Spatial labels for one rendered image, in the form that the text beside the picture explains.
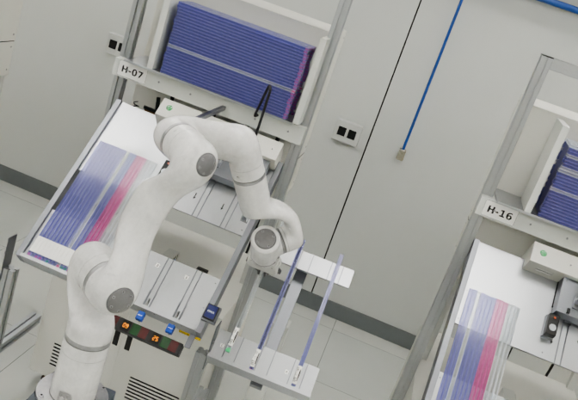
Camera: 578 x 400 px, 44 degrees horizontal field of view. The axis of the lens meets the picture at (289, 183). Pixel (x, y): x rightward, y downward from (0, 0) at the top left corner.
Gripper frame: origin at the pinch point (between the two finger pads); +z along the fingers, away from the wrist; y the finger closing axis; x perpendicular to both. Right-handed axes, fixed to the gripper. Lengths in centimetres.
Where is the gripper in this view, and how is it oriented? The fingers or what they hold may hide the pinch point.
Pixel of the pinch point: (263, 269)
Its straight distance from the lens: 233.4
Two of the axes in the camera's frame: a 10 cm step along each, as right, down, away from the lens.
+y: -9.3, -3.5, 0.9
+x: -3.6, 8.5, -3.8
